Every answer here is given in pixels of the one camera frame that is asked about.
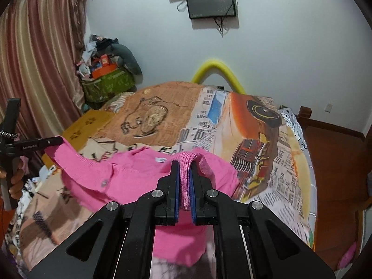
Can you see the pink button shirt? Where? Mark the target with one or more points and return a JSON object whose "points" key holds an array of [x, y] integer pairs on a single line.
{"points": [[130, 174]]}

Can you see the grey plush toy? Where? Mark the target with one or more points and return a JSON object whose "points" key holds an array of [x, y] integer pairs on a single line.
{"points": [[129, 58]]}

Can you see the white wall socket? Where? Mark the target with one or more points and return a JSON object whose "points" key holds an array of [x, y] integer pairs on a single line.
{"points": [[329, 107]]}

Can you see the yellow foam arch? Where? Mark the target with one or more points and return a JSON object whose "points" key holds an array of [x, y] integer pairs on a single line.
{"points": [[212, 63]]}

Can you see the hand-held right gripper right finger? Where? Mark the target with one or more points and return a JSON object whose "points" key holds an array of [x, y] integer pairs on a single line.
{"points": [[192, 197]]}

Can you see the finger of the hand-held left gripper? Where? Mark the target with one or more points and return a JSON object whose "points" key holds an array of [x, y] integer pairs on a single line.
{"points": [[55, 142]]}

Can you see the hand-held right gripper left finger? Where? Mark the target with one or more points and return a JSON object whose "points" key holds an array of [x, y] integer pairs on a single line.
{"points": [[175, 191]]}

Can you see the printed bed sheet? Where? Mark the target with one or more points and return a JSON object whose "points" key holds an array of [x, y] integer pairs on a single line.
{"points": [[261, 162]]}

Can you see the striped brown curtain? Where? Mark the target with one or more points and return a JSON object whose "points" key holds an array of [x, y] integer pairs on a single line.
{"points": [[37, 49]]}

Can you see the pile of clothes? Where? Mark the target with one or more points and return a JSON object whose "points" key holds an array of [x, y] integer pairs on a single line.
{"points": [[93, 46]]}

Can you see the orange box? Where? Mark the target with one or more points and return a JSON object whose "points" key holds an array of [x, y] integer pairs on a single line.
{"points": [[103, 71]]}

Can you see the wooden bed post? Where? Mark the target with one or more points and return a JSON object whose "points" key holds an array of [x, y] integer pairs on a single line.
{"points": [[305, 116]]}

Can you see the person's left hand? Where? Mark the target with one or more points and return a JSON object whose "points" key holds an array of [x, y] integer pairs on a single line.
{"points": [[18, 180]]}

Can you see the small black wall monitor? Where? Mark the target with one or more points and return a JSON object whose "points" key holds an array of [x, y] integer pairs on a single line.
{"points": [[210, 1]]}

